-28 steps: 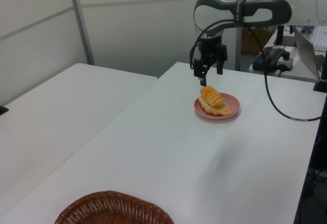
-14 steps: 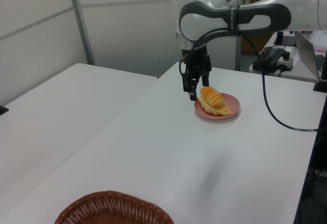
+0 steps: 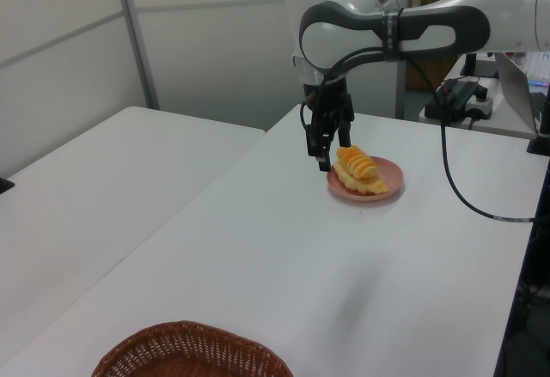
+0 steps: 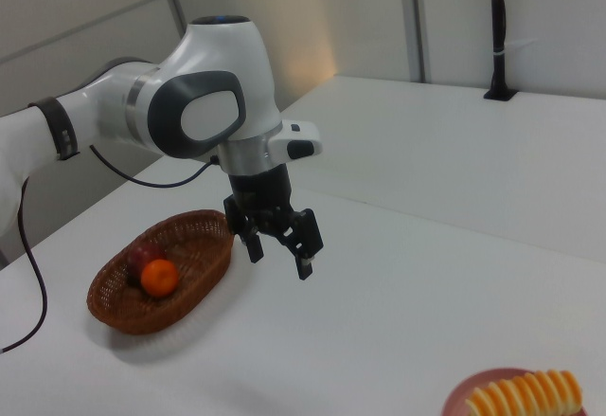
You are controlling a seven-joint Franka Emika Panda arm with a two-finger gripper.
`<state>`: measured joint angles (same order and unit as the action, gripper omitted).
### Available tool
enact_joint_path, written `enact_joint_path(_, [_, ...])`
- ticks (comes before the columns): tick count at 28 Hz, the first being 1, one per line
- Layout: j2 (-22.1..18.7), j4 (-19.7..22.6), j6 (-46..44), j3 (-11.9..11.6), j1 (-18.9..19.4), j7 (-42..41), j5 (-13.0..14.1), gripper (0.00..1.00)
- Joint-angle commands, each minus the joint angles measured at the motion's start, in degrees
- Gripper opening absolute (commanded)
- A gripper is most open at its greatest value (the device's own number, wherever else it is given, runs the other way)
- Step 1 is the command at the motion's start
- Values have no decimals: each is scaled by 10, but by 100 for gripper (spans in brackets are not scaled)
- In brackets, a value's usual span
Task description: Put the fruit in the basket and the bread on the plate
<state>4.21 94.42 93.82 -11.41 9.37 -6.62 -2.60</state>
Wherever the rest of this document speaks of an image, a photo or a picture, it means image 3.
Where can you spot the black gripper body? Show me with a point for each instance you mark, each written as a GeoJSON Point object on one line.
{"type": "Point", "coordinates": [328, 98]}

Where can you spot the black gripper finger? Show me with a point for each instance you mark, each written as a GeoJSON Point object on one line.
{"type": "Point", "coordinates": [344, 130]}
{"type": "Point", "coordinates": [320, 141]}

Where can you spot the ridged toy bread roll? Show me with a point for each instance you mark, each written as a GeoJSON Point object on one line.
{"type": "Point", "coordinates": [356, 164]}

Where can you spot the braided toy bread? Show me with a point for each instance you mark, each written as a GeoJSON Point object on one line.
{"type": "Point", "coordinates": [369, 186]}

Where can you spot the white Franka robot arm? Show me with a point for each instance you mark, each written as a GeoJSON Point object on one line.
{"type": "Point", "coordinates": [344, 38]}

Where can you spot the pink plate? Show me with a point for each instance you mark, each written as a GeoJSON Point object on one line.
{"type": "Point", "coordinates": [393, 175]}

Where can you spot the brown woven basket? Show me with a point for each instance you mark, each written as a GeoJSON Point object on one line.
{"type": "Point", "coordinates": [193, 351]}

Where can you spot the black power strip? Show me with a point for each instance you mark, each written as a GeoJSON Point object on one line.
{"type": "Point", "coordinates": [455, 93]}

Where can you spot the black monitor foot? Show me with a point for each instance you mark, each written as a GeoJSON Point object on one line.
{"type": "Point", "coordinates": [470, 65]}

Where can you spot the grey laptop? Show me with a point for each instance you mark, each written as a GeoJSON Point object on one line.
{"type": "Point", "coordinates": [513, 89]}

